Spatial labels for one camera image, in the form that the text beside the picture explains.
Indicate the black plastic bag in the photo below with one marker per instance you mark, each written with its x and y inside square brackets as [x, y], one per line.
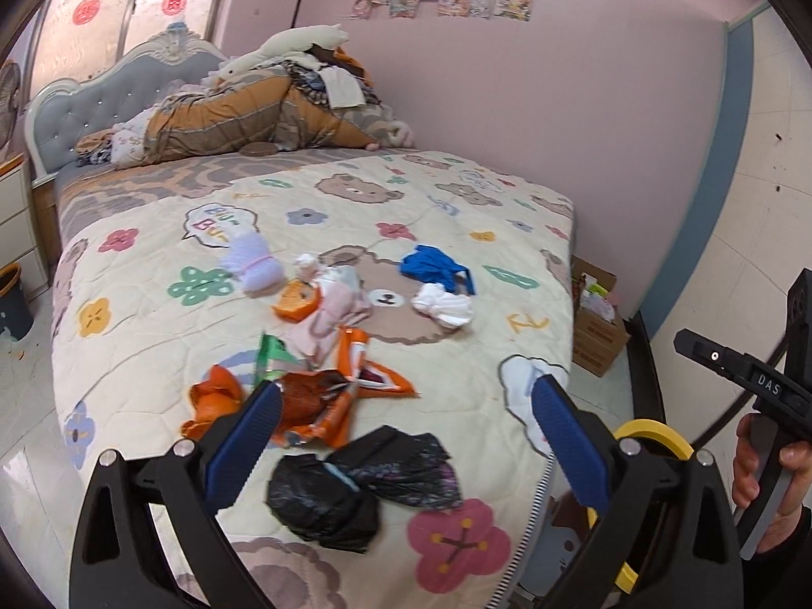
[317, 501]

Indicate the yellow rimmed trash bin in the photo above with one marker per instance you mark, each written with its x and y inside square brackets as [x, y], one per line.
[647, 428]

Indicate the white paper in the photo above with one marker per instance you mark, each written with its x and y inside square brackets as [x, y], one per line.
[444, 308]

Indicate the pink plush toy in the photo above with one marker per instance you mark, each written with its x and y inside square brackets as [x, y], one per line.
[399, 134]

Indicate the grey mattress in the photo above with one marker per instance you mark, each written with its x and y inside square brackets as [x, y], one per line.
[561, 520]

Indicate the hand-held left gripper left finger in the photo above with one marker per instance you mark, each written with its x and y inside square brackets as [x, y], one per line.
[244, 438]

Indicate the person's right forearm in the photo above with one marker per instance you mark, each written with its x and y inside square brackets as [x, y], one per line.
[793, 545]

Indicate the floral white cloth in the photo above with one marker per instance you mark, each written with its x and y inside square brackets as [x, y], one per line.
[124, 143]

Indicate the person's right hand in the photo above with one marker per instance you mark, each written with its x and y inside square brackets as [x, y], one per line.
[796, 479]

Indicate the pile of clothes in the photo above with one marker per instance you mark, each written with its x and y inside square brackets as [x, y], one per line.
[346, 85]

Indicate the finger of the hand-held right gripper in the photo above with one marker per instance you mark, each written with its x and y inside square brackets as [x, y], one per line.
[710, 355]

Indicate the orange plastic bag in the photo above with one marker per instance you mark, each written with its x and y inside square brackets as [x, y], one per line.
[215, 393]

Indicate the plain cardboard box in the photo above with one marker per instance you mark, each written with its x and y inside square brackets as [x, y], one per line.
[593, 273]

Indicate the bear printed blanket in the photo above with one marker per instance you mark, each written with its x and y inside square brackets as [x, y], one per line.
[444, 215]

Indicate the small brown round pad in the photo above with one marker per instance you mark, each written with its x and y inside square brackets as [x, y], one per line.
[260, 148]

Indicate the green wrapper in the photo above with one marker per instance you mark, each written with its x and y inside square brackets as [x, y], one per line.
[269, 355]

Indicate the red round window sticker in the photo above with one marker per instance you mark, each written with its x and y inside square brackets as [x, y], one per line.
[172, 3]
[87, 11]

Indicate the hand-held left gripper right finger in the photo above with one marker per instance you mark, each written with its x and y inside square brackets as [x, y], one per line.
[571, 444]

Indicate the orange peel piece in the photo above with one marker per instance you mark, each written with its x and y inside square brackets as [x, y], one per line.
[292, 304]

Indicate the printed cardboard box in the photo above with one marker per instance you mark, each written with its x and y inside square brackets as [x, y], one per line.
[599, 342]

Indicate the white tissue ball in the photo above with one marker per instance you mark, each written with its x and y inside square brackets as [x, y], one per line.
[308, 263]

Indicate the grey orange patterned bedsheet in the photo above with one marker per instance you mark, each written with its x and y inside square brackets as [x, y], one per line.
[127, 184]

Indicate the grey tufted bed headboard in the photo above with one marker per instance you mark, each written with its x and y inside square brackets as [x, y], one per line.
[82, 114]

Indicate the small dark blue bin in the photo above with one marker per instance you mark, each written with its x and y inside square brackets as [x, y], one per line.
[12, 308]

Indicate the brown orange folded quilt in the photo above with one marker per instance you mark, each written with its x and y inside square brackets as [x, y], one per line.
[222, 114]

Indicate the blue cloth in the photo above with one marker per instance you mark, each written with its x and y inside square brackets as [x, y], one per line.
[431, 266]

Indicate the pink plastic bag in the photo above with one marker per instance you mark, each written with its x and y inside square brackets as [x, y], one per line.
[327, 323]

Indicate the standing fan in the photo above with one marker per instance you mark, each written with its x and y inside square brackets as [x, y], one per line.
[7, 101]

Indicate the lavender bubble wrap bundle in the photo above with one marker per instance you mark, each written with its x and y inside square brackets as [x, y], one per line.
[254, 260]

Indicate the white plush toy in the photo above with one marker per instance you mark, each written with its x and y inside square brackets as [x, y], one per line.
[292, 44]

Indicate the dark orange foil wrapper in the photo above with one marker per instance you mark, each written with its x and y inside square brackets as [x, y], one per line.
[311, 399]

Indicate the white nightstand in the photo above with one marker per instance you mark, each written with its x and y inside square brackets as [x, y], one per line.
[16, 215]

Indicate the frosted glass window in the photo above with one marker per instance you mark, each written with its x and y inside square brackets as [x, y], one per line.
[101, 44]

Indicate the orange white snack wrapper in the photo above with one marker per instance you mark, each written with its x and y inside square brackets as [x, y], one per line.
[355, 349]

